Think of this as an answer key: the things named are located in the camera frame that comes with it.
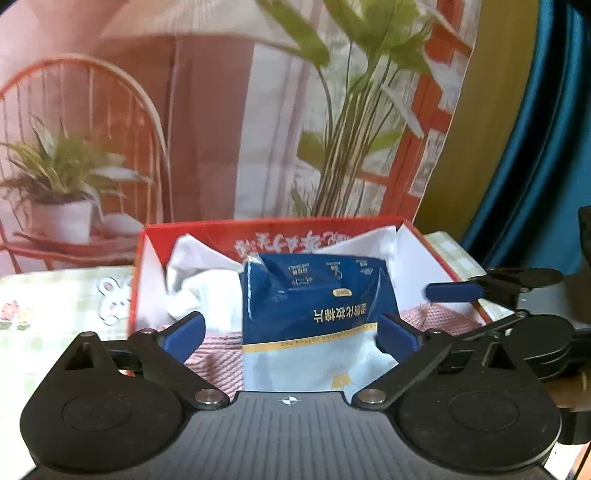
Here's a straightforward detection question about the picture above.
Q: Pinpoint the white cloth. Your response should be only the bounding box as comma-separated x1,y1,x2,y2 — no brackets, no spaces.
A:
166,226,397,335

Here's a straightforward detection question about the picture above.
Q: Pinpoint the pink mesh cloth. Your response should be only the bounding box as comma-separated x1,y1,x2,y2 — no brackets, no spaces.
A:
184,303,484,396

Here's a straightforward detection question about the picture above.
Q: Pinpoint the printed room scene backdrop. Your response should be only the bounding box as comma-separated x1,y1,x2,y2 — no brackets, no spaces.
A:
1,1,481,274

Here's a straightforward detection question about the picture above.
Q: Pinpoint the red strawberry cardboard box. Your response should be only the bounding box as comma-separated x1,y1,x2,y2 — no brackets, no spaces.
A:
127,215,515,342

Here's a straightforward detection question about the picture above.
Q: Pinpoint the blue cotton pad bag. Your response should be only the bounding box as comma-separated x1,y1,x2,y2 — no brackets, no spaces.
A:
242,254,398,398

